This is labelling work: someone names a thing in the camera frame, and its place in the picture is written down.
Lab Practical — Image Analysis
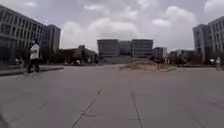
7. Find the low dark building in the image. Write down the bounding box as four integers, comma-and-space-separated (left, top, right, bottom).
59, 44, 99, 66

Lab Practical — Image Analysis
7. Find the grey multi-storey building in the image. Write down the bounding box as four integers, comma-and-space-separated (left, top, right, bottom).
192, 15, 224, 65

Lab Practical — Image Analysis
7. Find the low pale mound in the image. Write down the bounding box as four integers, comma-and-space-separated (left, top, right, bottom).
119, 58, 177, 73

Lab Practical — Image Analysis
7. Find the large grey office building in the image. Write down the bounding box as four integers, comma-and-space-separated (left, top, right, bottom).
0, 4, 63, 66

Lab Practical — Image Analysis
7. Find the small distant building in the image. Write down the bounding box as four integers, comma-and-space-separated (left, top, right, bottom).
152, 46, 169, 62

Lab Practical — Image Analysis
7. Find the person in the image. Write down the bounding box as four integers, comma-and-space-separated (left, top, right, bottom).
215, 56, 222, 71
26, 39, 42, 74
209, 58, 216, 68

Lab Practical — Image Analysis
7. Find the grey paved plaza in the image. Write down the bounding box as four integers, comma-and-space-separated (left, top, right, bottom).
0, 63, 224, 128

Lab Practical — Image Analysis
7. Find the raised kerb strip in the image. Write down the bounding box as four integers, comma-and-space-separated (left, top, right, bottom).
0, 65, 65, 78

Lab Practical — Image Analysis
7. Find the wide grey central building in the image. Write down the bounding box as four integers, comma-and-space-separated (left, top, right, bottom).
96, 38, 155, 65

